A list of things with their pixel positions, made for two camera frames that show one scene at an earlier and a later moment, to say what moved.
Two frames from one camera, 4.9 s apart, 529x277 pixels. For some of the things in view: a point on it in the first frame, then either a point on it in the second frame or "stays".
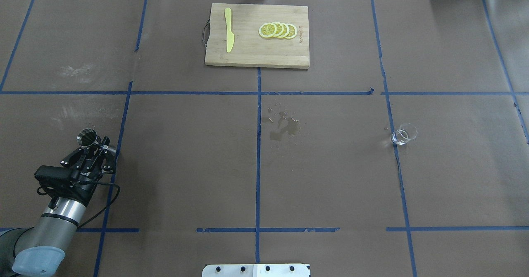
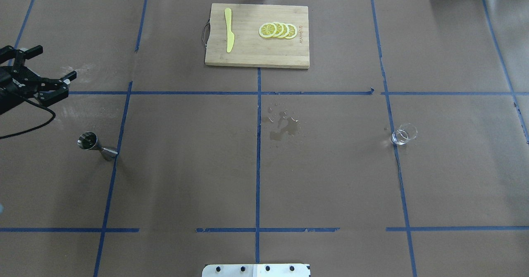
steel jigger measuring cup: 88,137 stays
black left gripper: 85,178 → 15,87
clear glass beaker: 405,132 stays
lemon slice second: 285,32 stays
